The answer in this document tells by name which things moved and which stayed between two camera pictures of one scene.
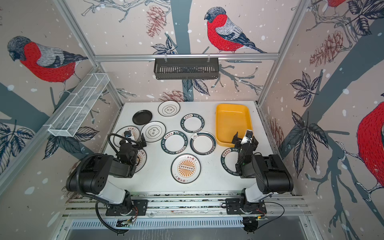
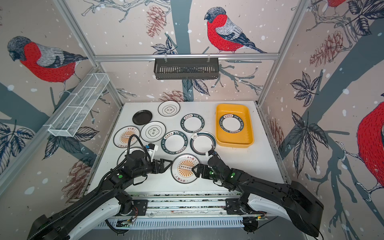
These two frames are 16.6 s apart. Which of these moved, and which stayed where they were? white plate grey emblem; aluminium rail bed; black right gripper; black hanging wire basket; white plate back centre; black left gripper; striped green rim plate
Moved: black left gripper; black right gripper
Stayed: white plate grey emblem; white plate back centre; aluminium rail bed; black hanging wire basket; striped green rim plate
